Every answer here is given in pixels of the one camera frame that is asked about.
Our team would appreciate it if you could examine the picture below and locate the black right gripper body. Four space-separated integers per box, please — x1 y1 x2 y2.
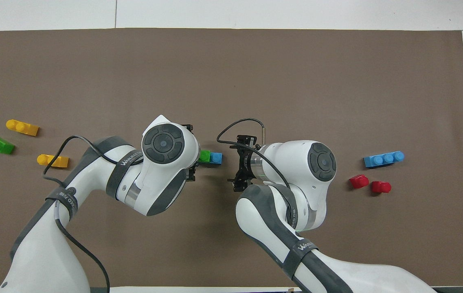
237 146 261 179

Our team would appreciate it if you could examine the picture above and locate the red single-stud toy block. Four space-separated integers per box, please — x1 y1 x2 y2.
349 174 369 189
371 181 392 194

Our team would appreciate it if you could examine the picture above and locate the yellow two-stud toy block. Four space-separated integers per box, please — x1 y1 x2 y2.
6 119 39 136
37 154 69 168

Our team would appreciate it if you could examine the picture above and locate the brown paper table mat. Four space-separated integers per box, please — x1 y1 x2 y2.
0 28 463 287

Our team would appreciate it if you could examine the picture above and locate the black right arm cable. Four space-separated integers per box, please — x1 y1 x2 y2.
217 118 295 224

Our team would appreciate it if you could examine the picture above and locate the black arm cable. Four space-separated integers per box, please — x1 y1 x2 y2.
43 136 142 293
217 118 295 224

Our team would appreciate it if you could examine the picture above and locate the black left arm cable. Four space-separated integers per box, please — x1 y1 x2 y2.
43 136 142 293

